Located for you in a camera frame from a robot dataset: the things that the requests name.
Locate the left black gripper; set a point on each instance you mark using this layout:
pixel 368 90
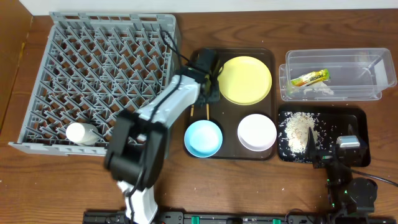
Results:
pixel 203 98

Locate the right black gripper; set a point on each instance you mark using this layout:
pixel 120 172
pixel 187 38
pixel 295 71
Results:
pixel 325 159

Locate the yellow round plate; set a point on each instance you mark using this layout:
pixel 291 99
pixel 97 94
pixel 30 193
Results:
pixel 244 80

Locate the light blue bowl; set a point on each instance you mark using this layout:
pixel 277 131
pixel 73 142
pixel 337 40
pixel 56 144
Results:
pixel 203 139

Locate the green snack wrapper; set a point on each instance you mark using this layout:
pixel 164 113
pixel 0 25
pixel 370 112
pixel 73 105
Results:
pixel 311 78

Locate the white cup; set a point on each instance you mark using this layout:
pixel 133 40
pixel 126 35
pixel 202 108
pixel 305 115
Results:
pixel 83 134

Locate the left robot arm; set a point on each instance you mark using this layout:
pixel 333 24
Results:
pixel 135 154

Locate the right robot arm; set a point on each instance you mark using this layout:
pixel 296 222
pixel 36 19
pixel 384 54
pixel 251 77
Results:
pixel 352 198

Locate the black waste tray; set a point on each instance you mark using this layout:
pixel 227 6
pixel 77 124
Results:
pixel 335 123

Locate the spilled rice food waste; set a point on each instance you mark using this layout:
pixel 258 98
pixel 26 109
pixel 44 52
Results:
pixel 295 127

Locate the dark brown serving tray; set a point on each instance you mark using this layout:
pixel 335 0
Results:
pixel 228 115

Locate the clear plastic bin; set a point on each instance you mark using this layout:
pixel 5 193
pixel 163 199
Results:
pixel 355 74

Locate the grey plastic dish rack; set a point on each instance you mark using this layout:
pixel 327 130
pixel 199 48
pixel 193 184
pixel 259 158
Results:
pixel 93 67

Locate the black equipment rail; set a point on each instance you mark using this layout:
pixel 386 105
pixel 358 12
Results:
pixel 92 217

